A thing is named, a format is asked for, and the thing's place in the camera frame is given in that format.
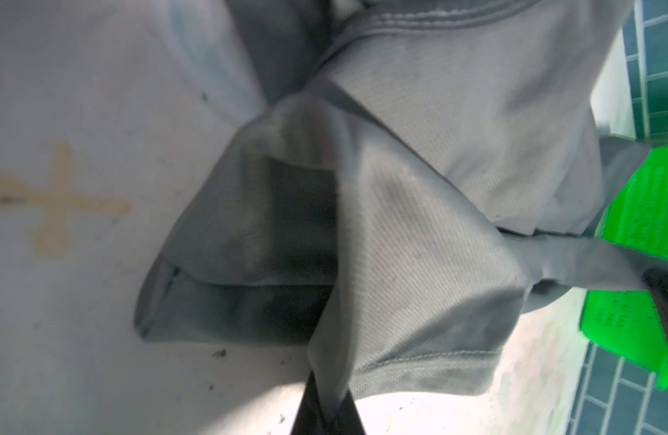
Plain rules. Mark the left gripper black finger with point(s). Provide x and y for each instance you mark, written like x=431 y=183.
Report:
x=310 y=420

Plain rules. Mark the grey t shirt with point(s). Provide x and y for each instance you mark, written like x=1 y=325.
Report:
x=425 y=173

